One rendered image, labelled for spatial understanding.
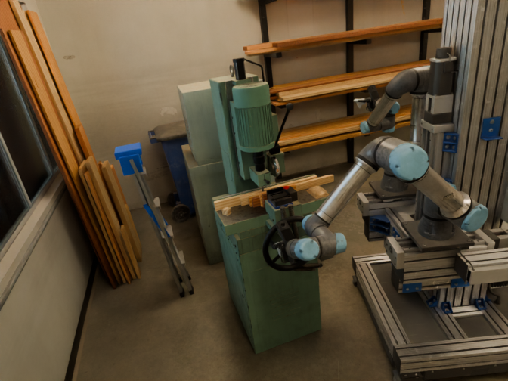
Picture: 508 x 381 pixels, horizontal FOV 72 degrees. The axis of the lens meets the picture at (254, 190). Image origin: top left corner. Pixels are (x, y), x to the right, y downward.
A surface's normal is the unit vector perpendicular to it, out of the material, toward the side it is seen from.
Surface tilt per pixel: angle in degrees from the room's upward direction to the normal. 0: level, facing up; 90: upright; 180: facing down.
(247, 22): 90
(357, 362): 0
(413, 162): 85
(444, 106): 90
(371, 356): 0
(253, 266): 90
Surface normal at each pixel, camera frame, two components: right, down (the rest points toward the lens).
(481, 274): 0.02, 0.42
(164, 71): 0.27, 0.37
